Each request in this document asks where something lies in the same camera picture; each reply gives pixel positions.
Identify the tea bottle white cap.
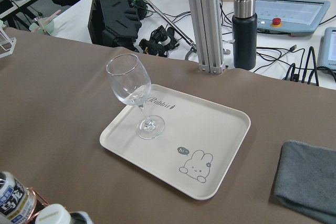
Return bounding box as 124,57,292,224
1,172,35,223

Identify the white rabbit tray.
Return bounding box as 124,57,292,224
100,84,251,200

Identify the dark insulated flask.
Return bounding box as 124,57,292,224
232,0,257,70

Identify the blue teach pendant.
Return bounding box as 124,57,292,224
255,0,330,36
318,27,335,71

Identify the copper wire bottle basket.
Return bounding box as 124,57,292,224
26,187,49,223

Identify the black foam case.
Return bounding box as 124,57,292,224
88,0,146,51

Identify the clear wine glass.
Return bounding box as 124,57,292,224
106,54,165,140

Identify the aluminium frame post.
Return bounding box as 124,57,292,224
188,0,224,74

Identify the grey folded cloth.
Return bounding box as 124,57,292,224
274,140,335,223

